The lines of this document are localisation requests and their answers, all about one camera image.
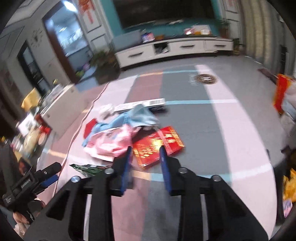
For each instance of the red gold gift box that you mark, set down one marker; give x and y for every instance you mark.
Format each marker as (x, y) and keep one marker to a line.
(146, 150)

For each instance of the potted green plant left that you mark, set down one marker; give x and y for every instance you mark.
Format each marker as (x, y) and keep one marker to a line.
(107, 66)

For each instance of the blue red qr sign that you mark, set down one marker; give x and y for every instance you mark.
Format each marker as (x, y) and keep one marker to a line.
(148, 37)

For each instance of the potted plant on cabinet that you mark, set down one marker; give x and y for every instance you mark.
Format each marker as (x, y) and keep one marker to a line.
(223, 25)

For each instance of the small floor potted plant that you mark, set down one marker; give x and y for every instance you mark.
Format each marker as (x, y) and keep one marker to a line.
(237, 46)

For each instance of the long white barcode box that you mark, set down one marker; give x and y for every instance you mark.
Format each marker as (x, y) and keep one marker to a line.
(158, 103)

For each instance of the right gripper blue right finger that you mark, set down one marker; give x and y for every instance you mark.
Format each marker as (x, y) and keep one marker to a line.
(170, 168)

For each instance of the green snack wrapper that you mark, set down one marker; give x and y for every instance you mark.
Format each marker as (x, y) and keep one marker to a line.
(88, 170)

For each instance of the red orange shopping bag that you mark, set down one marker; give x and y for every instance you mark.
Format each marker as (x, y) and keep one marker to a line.
(283, 82)

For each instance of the patterned window curtain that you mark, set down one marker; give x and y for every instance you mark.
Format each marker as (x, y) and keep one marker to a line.
(267, 38)

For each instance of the black round trash bin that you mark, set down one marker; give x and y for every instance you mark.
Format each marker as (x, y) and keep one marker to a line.
(282, 173)

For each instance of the person's left hand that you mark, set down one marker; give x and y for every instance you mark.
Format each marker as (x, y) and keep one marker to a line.
(24, 219)

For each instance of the pink plastic bag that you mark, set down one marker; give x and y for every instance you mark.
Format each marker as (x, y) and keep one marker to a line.
(109, 144)

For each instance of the small red packet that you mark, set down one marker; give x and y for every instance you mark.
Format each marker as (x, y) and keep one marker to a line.
(88, 127)

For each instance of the light blue face mask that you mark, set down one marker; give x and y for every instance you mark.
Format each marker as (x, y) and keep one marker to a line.
(138, 116)

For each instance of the white tv cabinet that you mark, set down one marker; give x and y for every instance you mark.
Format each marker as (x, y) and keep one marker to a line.
(172, 47)

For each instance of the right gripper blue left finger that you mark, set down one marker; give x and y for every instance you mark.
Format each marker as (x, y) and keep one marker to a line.
(122, 178)

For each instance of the large black television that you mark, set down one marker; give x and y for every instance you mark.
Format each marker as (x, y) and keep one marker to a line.
(133, 13)

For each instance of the striped pink grey blanket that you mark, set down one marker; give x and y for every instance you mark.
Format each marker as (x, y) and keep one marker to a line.
(204, 126)

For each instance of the white plastic bag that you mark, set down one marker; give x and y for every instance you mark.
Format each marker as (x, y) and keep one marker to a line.
(288, 118)

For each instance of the grey panel on cabinet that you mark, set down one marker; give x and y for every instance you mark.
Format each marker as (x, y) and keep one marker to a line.
(126, 40)

